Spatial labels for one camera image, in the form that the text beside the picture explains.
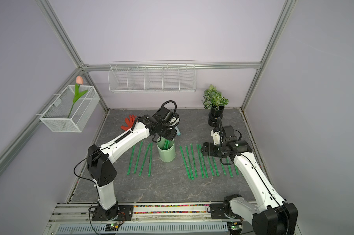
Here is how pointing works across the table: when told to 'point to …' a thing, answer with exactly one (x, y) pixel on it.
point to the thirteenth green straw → (145, 157)
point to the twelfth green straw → (150, 157)
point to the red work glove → (130, 123)
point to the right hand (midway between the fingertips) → (208, 149)
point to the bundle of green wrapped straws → (166, 145)
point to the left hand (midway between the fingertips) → (174, 135)
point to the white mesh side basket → (56, 109)
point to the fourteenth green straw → (139, 155)
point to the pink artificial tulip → (77, 94)
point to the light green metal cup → (166, 150)
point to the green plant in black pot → (213, 100)
